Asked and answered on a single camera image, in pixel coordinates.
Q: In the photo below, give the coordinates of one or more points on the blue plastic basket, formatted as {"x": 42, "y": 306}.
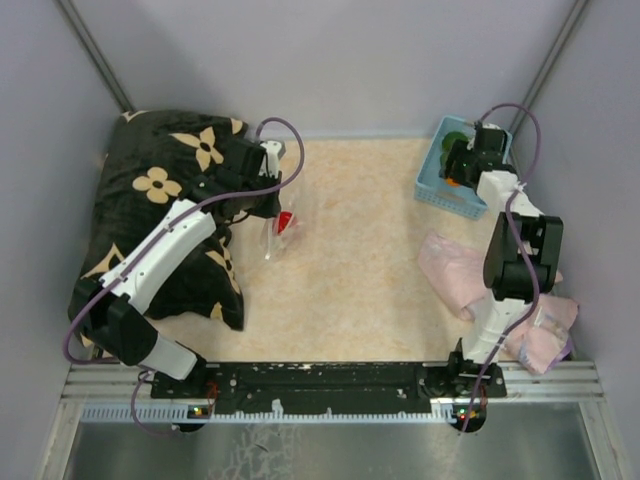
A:
{"x": 431, "y": 188}

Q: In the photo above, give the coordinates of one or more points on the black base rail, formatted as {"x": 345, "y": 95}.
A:
{"x": 338, "y": 388}

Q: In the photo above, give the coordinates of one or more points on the clear dotted zip bag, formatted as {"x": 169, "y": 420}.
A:
{"x": 296, "y": 198}

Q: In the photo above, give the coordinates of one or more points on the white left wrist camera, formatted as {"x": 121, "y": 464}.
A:
{"x": 274, "y": 151}

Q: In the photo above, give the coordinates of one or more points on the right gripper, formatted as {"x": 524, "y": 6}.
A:
{"x": 458, "y": 151}

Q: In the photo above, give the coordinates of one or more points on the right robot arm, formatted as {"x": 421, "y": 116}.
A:
{"x": 522, "y": 257}

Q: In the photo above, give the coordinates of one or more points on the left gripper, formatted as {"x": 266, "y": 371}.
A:
{"x": 270, "y": 209}

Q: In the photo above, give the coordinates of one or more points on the pink cloth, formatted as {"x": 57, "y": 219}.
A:
{"x": 455, "y": 273}

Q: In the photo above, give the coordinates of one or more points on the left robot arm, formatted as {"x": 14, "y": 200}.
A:
{"x": 109, "y": 310}

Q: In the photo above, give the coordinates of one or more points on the black floral pillow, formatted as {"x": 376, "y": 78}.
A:
{"x": 151, "y": 158}

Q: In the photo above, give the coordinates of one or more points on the green toy fruit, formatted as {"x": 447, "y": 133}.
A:
{"x": 448, "y": 142}

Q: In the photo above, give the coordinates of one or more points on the red toy apple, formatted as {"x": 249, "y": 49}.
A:
{"x": 286, "y": 221}

